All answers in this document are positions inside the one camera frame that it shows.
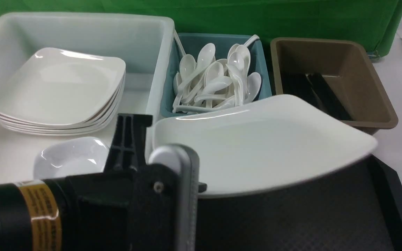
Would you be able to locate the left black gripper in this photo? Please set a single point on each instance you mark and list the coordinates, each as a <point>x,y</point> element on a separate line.
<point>124,209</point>

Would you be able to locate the large white square plate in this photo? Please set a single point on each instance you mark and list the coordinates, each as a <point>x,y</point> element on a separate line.
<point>266,145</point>

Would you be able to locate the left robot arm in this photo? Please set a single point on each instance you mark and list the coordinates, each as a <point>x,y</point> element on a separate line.
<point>26,216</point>

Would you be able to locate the stack of white bowls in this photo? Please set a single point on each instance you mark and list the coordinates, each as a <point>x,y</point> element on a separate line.
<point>78,156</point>

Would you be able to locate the stack of white plates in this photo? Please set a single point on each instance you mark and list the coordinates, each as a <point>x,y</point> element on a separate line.
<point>62,93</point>

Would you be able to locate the pile of white spoons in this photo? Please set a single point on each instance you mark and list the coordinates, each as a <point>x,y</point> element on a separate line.
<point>205,84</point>

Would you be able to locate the large white plastic bin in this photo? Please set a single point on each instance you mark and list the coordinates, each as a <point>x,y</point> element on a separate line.
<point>143,42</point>

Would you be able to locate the teal plastic spoon bin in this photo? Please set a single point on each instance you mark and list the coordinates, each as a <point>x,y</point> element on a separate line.
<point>192,44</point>

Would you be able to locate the black chopsticks in bin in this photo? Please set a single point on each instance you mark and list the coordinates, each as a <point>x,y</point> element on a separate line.
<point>315,90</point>

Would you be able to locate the brown plastic chopstick bin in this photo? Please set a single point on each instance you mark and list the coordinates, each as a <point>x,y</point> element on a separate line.
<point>348,71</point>

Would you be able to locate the black serving tray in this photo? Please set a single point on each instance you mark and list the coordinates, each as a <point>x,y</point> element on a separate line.
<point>357,209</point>

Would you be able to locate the green cloth backdrop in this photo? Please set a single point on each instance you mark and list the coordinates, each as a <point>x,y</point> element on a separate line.
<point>371,23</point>

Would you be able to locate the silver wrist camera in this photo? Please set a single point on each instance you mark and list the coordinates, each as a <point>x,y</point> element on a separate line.
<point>184,162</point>

